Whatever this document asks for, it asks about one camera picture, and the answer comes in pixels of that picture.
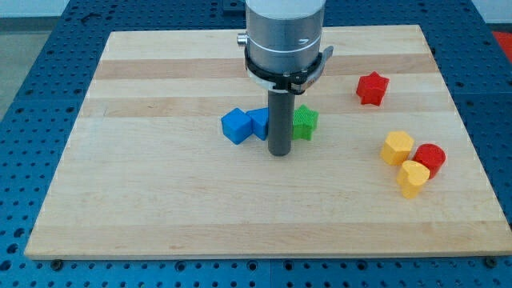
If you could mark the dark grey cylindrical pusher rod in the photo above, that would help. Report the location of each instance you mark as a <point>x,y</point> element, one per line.
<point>280,122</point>

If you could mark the black clamp ring mount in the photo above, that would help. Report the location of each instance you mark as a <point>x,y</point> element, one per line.
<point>295,83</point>

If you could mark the grey cylindrical robot arm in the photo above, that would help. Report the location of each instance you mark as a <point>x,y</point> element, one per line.
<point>282,54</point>

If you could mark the yellow hexagon block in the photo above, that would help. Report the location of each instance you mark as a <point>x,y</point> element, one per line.
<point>396,147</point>

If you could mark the blue block behind rod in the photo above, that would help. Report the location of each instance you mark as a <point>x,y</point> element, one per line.
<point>259,122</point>

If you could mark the green star block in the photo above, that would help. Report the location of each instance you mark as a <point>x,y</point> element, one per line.
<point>305,123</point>

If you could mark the blue cube block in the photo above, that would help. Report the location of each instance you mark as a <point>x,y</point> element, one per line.
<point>236,126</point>

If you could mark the red star block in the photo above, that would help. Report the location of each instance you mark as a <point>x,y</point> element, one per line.
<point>372,88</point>

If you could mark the yellow heart block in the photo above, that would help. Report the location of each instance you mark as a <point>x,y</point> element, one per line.
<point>411,178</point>

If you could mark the light wooden board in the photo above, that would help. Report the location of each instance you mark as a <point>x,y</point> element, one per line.
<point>147,173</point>

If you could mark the red cylinder block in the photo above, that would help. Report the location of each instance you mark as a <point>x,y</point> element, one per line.
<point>431,156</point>

